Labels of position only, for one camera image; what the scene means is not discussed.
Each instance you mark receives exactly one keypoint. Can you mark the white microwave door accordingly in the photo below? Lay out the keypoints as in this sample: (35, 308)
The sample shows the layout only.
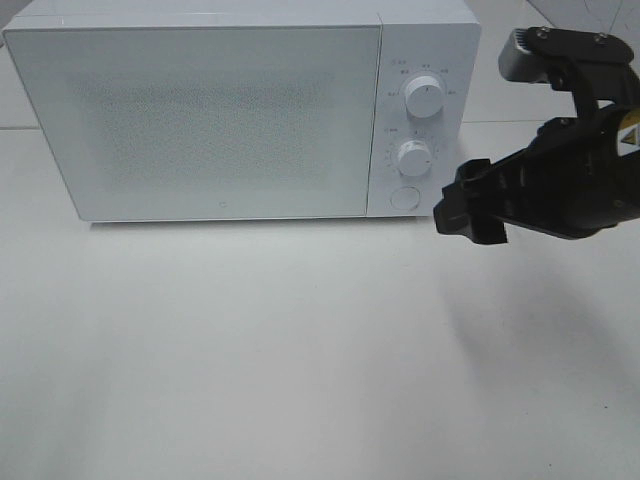
(205, 124)

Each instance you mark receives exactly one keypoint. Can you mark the upper white power knob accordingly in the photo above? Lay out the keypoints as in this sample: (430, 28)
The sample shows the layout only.
(424, 96)

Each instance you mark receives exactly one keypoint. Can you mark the round white door button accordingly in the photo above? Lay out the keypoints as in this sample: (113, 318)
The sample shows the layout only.
(405, 198)

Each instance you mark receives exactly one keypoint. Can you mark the white timer knob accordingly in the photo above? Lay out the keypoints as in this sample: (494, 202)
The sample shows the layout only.
(414, 158)

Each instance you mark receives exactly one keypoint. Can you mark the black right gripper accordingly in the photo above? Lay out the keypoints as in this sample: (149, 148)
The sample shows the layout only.
(572, 180)

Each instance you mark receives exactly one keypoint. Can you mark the white microwave oven body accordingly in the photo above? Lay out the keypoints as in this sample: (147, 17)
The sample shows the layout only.
(416, 37)

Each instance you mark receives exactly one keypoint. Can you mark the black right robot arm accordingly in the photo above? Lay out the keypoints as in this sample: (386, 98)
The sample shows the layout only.
(580, 174)

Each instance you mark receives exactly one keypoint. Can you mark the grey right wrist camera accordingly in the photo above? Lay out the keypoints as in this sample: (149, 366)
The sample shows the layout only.
(518, 63)

